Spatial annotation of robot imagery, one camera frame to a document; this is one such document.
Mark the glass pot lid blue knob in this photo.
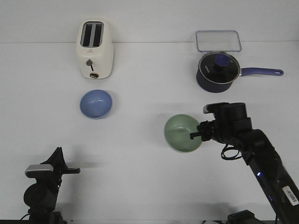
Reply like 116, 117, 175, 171
199, 51, 241, 84

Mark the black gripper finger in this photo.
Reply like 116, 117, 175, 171
190, 131, 202, 140
45, 147, 67, 167
63, 168, 80, 175

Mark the clear container blue-rimmed lid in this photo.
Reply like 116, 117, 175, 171
195, 30, 242, 53

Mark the dark blue saucepan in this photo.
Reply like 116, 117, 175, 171
196, 51, 284, 93

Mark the green bowl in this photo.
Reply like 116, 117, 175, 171
164, 114, 202, 153

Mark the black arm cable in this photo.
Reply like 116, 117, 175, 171
221, 143, 245, 161

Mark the white toaster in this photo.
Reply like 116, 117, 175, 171
76, 19, 114, 79

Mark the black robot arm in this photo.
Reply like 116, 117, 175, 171
190, 103, 299, 224
23, 147, 80, 224

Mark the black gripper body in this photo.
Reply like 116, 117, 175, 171
23, 170, 62, 208
197, 102, 252, 143

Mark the blue bowl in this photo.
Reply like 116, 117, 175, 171
79, 90, 113, 119

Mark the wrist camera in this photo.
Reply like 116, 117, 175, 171
203, 102, 228, 114
25, 164, 54, 178

